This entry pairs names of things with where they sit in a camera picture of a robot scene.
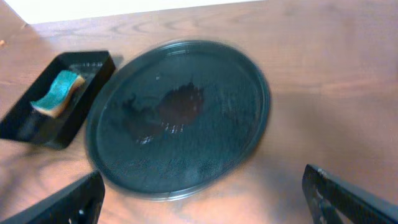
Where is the round black tray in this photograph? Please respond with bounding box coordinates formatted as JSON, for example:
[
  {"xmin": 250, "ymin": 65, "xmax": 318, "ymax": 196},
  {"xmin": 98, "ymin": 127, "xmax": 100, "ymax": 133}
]
[{"xmin": 85, "ymin": 40, "xmax": 271, "ymax": 200}]

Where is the green yellow sponge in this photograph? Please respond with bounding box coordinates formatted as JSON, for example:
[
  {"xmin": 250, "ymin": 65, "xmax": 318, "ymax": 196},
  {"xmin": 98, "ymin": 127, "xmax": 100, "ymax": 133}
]
[{"xmin": 30, "ymin": 70, "xmax": 85, "ymax": 118}]

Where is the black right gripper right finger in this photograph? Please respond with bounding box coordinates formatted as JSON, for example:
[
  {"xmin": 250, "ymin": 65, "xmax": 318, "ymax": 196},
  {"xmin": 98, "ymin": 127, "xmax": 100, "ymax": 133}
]
[{"xmin": 302, "ymin": 164, "xmax": 397, "ymax": 224}]

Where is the black rectangular sponge tray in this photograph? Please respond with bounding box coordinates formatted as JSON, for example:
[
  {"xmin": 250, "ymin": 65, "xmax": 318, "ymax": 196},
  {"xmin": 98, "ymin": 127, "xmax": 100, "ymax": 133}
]
[{"xmin": 1, "ymin": 50, "xmax": 116, "ymax": 149}]

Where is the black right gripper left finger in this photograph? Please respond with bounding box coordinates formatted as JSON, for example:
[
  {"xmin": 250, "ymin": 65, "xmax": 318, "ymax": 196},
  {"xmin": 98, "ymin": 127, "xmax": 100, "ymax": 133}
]
[{"xmin": 1, "ymin": 171, "xmax": 105, "ymax": 224}]

